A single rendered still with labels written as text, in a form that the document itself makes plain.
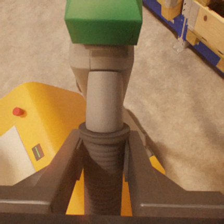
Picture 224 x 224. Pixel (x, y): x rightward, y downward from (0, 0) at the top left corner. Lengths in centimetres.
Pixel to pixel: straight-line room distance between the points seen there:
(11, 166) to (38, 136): 17
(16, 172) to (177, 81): 139
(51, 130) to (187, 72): 131
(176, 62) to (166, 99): 38
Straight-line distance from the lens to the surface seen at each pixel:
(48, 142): 74
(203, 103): 159
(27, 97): 86
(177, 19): 163
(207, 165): 152
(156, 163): 115
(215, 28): 123
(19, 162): 81
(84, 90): 15
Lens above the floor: 148
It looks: 69 degrees down
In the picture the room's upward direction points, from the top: 46 degrees counter-clockwise
